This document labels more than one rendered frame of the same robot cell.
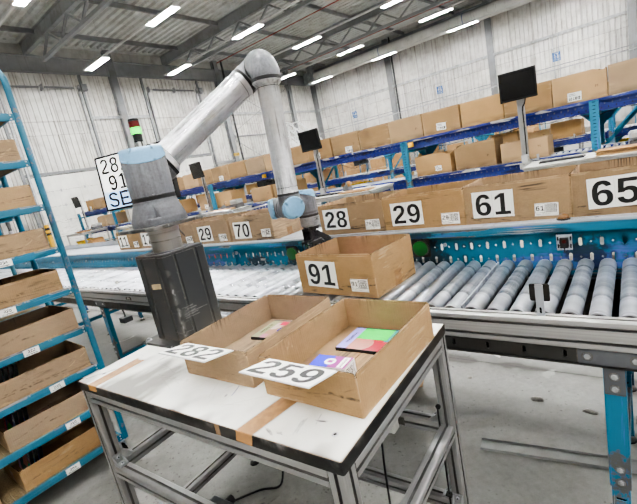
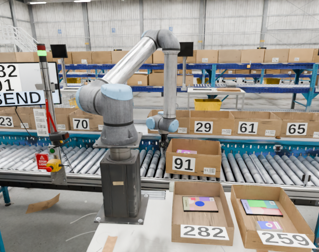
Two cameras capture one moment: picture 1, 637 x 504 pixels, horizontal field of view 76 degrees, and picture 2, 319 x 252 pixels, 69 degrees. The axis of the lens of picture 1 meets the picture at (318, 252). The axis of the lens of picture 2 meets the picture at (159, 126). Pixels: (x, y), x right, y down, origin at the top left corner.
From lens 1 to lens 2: 109 cm
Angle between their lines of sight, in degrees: 32
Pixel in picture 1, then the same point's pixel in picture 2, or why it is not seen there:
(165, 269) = (133, 172)
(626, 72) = (225, 54)
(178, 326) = (131, 208)
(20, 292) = not seen: outside the picture
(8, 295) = not seen: outside the picture
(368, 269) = (218, 163)
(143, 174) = (126, 107)
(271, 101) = (175, 64)
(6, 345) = not seen: outside the picture
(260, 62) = (174, 40)
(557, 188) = (276, 124)
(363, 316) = (242, 193)
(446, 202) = (226, 124)
